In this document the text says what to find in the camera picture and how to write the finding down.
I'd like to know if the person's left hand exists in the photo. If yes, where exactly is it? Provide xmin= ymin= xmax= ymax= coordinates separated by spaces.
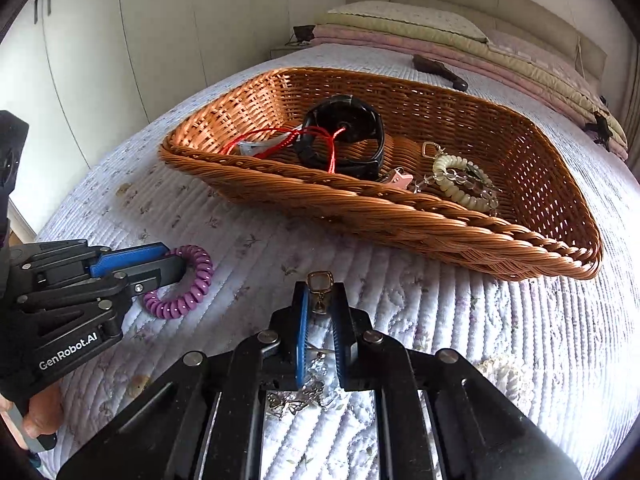
xmin=22 ymin=382 xmax=65 ymax=436

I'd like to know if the metal chain with gold clasp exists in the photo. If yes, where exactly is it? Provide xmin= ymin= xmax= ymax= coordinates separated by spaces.
xmin=267 ymin=271 xmax=341 ymax=418

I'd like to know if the red string cord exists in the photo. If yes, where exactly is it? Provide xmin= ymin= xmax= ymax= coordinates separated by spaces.
xmin=222 ymin=126 xmax=348 ymax=173

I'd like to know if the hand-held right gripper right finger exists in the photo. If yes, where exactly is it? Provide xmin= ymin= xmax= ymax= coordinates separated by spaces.
xmin=331 ymin=282 xmax=583 ymax=480

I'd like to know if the pink pillow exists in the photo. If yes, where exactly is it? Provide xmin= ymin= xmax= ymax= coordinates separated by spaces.
xmin=487 ymin=27 xmax=581 ymax=68

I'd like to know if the pink folded quilt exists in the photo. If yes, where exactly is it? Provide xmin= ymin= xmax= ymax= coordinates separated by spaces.
xmin=312 ymin=30 xmax=628 ymax=161

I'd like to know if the white nightstand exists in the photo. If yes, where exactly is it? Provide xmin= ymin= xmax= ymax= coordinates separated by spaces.
xmin=270 ymin=42 xmax=313 ymax=61

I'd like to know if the beige folded quilt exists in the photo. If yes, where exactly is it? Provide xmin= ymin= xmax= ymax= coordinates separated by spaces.
xmin=315 ymin=22 xmax=628 ymax=148

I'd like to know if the white translucent hair tie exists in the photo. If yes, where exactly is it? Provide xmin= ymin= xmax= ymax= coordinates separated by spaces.
xmin=475 ymin=354 xmax=536 ymax=401

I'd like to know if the black clip near pillows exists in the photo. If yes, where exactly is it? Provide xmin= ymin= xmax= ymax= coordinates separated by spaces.
xmin=585 ymin=97 xmax=615 ymax=152

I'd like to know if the brown wicker basket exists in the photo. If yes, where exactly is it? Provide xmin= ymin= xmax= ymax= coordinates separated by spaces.
xmin=159 ymin=66 xmax=603 ymax=282

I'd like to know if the white wardrobe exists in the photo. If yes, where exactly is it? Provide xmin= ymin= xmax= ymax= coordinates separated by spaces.
xmin=0 ymin=0 xmax=351 ymax=201

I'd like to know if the cream pillow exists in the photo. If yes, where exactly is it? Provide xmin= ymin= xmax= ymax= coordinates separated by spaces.
xmin=327 ymin=1 xmax=488 ymax=43

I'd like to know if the purple spiral hair tie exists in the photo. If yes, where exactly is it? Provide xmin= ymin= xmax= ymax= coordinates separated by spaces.
xmin=142 ymin=245 xmax=215 ymax=320

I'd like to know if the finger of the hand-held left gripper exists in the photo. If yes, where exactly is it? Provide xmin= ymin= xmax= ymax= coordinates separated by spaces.
xmin=82 ymin=241 xmax=173 ymax=281
xmin=112 ymin=255 xmax=188 ymax=308

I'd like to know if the dark brown brush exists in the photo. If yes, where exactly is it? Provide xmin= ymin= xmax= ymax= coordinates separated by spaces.
xmin=412 ymin=54 xmax=469 ymax=92

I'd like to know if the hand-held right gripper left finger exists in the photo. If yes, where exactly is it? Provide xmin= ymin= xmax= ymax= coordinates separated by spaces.
xmin=57 ymin=281 xmax=311 ymax=480

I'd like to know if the cream spiral hair tie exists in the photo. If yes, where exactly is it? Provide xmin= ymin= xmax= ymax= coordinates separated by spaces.
xmin=432 ymin=154 xmax=500 ymax=213

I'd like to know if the black round bangle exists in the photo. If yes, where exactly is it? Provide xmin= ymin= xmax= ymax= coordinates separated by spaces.
xmin=292 ymin=95 xmax=386 ymax=177

